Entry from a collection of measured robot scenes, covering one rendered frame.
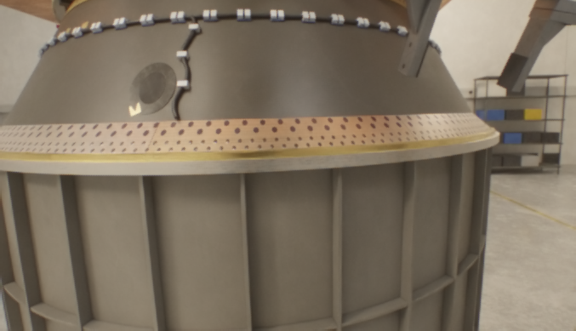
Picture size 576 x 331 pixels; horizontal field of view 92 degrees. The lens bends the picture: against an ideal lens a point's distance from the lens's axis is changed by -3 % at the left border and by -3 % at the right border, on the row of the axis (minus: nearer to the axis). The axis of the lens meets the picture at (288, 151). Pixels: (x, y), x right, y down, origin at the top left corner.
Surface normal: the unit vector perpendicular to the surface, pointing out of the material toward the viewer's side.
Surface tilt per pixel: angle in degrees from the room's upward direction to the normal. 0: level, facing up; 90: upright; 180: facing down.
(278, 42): 62
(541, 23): 83
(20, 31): 90
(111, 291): 90
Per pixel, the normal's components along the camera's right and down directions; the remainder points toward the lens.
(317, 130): 0.14, -0.65
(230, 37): 0.04, -0.36
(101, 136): -0.14, -0.64
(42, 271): -0.41, 0.12
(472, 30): -0.10, 0.12
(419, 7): 0.05, 0.51
